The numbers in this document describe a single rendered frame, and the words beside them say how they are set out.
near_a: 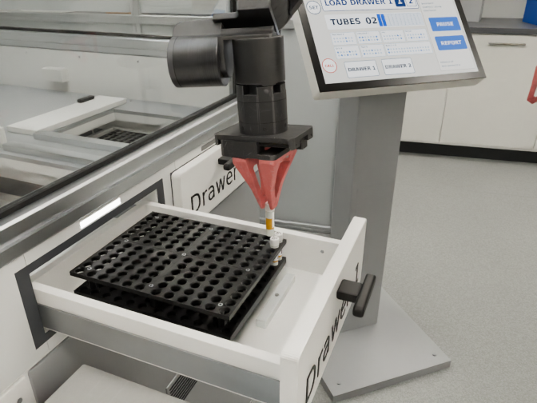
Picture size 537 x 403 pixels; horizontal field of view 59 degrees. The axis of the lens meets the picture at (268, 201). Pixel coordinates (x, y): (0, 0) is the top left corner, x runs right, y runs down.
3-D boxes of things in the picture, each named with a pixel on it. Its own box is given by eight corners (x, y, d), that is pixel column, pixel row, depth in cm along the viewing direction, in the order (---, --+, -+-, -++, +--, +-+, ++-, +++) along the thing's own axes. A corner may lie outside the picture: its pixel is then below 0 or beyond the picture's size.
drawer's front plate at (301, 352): (360, 281, 71) (367, 216, 66) (295, 442, 47) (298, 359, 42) (348, 278, 71) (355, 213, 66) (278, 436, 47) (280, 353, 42)
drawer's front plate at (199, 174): (252, 173, 108) (251, 126, 103) (184, 232, 84) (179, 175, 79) (244, 172, 108) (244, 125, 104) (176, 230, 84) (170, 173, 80)
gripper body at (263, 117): (293, 155, 52) (290, 86, 49) (213, 149, 56) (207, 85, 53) (314, 140, 57) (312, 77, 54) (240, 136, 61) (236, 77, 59)
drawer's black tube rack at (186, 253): (285, 277, 69) (286, 238, 66) (231, 361, 54) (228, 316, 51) (157, 246, 76) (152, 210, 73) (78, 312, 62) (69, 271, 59)
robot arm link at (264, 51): (278, 26, 48) (286, 24, 54) (213, 29, 50) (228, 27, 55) (282, 94, 51) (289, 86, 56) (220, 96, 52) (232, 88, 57)
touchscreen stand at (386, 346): (449, 366, 164) (519, 65, 119) (332, 403, 150) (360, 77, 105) (373, 285, 206) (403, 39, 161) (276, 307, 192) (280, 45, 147)
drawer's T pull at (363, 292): (375, 282, 57) (376, 273, 56) (362, 321, 51) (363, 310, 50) (346, 276, 58) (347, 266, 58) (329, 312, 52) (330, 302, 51)
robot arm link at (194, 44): (270, -46, 49) (283, 2, 58) (165, -36, 52) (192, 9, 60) (265, 63, 48) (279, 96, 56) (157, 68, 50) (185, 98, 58)
